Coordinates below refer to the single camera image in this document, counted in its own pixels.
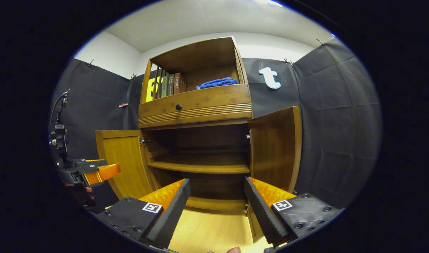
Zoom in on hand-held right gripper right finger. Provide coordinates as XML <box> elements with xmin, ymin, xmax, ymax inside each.
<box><xmin>244</xmin><ymin>176</ymin><xmax>342</xmax><ymax>247</ymax></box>

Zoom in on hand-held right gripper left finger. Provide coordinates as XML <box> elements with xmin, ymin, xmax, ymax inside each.
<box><xmin>95</xmin><ymin>179</ymin><xmax>191</xmax><ymax>249</ymax></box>

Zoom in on wooden cabinet door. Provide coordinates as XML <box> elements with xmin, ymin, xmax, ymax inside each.
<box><xmin>247</xmin><ymin>106</ymin><xmax>303</xmax><ymax>243</ymax></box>
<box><xmin>96</xmin><ymin>130</ymin><xmax>158</xmax><ymax>200</ymax></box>

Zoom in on wooden double-door shoe cabinet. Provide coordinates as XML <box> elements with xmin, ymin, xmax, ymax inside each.
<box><xmin>96</xmin><ymin>36</ymin><xmax>303</xmax><ymax>243</ymax></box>

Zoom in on wooden inner cabinet shelf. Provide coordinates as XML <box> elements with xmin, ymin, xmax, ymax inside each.
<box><xmin>148</xmin><ymin>153</ymin><xmax>251</xmax><ymax>174</ymax></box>

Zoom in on wooden cabinet drawer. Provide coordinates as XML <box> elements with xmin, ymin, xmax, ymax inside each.
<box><xmin>138</xmin><ymin>83</ymin><xmax>253</xmax><ymax>129</ymax></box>

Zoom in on reddish brown book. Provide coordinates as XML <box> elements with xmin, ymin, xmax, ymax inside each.
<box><xmin>173</xmin><ymin>72</ymin><xmax>187</xmax><ymax>95</ymax></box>

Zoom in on black backdrop cloth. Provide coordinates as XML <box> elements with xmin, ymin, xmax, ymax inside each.
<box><xmin>49</xmin><ymin>37</ymin><xmax>383</xmax><ymax>210</ymax></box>

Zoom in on blue folded towel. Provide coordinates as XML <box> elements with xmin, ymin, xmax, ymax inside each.
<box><xmin>199</xmin><ymin>77</ymin><xmax>239</xmax><ymax>89</ymax></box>

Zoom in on thin grey cable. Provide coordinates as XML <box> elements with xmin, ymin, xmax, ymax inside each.
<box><xmin>50</xmin><ymin>89</ymin><xmax>71</xmax><ymax>123</ymax></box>

